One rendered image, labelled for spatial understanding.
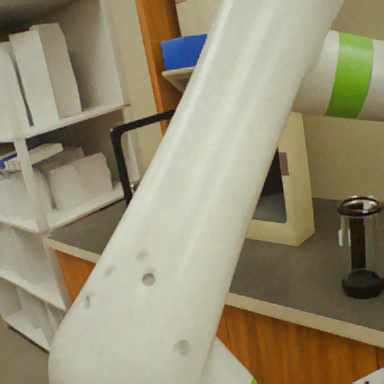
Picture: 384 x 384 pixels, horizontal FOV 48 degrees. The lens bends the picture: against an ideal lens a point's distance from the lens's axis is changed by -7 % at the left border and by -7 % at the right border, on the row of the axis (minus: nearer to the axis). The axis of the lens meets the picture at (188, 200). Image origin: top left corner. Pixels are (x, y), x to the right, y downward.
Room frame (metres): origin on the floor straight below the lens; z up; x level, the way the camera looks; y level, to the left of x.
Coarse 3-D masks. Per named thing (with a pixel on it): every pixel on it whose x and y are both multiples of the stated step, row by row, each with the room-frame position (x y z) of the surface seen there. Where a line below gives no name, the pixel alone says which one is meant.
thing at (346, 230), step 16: (352, 208) 0.96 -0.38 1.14; (368, 208) 0.95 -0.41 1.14; (352, 224) 0.89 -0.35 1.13; (368, 224) 0.87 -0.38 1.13; (352, 240) 0.89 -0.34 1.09; (368, 240) 0.88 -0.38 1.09; (352, 256) 0.89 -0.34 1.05; (368, 256) 0.88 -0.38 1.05; (352, 272) 0.89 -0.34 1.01; (368, 272) 0.88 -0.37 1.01
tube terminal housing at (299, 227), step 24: (192, 0) 1.41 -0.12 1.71; (216, 0) 1.34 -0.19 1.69; (192, 24) 1.42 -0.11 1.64; (288, 120) 1.25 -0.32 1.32; (288, 144) 1.24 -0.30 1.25; (288, 168) 1.23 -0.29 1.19; (288, 192) 1.24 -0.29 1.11; (288, 216) 1.24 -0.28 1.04; (312, 216) 1.30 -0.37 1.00; (264, 240) 1.32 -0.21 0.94; (288, 240) 1.25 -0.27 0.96
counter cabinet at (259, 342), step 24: (72, 264) 1.68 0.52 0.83; (72, 288) 1.73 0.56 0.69; (240, 312) 1.06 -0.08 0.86; (216, 336) 1.14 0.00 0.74; (240, 336) 1.07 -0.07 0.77; (264, 336) 1.01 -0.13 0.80; (288, 336) 0.95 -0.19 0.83; (312, 336) 0.90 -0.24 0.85; (336, 336) 0.85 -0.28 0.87; (240, 360) 1.08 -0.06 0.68; (264, 360) 1.02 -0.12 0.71; (288, 360) 0.96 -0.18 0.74; (312, 360) 0.90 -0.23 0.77; (336, 360) 0.86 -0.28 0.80; (360, 360) 0.81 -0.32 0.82
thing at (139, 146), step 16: (160, 112) 1.37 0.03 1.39; (112, 128) 1.27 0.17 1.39; (144, 128) 1.32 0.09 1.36; (160, 128) 1.35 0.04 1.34; (112, 144) 1.26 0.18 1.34; (128, 144) 1.28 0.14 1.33; (144, 144) 1.31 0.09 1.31; (128, 160) 1.28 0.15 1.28; (144, 160) 1.31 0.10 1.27; (128, 176) 1.27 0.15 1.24
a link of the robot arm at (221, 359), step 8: (216, 344) 0.42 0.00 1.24; (216, 352) 0.41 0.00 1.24; (224, 352) 0.42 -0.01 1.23; (216, 360) 0.40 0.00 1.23; (224, 360) 0.40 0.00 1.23; (232, 360) 0.41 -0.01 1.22; (216, 368) 0.39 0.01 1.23; (224, 368) 0.39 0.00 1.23; (232, 368) 0.40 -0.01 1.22; (240, 368) 0.41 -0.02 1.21; (208, 376) 0.37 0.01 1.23; (216, 376) 0.38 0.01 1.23; (224, 376) 0.38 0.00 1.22; (232, 376) 0.39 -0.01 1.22; (240, 376) 0.39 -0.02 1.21; (248, 376) 0.40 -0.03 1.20
